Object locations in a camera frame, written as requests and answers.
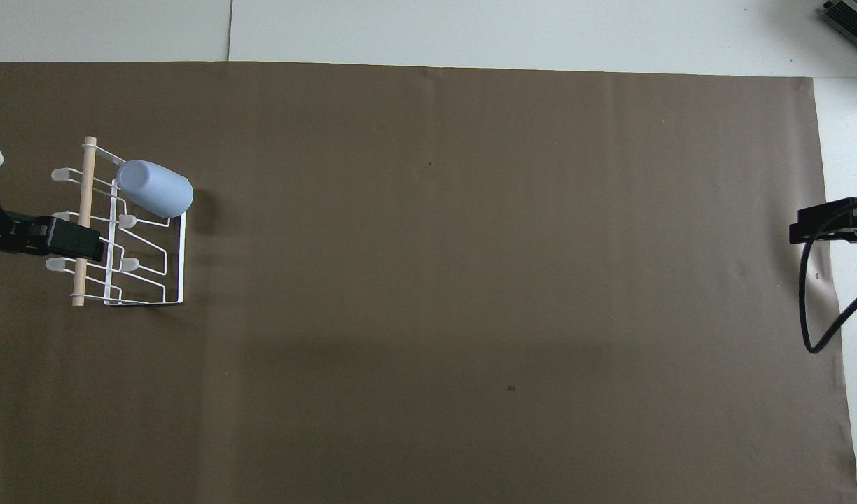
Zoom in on light blue cup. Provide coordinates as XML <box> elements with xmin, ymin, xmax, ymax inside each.
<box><xmin>115</xmin><ymin>159</ymin><xmax>195</xmax><ymax>220</ymax></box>

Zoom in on grey metal box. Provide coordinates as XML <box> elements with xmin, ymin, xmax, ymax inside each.
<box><xmin>821</xmin><ymin>0</ymin><xmax>857</xmax><ymax>41</ymax></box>

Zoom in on white wire cup holder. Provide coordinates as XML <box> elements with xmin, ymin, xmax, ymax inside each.
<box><xmin>50</xmin><ymin>136</ymin><xmax>188</xmax><ymax>308</ymax></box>

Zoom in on black cable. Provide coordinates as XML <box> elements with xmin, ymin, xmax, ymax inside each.
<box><xmin>799</xmin><ymin>197</ymin><xmax>857</xmax><ymax>355</ymax></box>

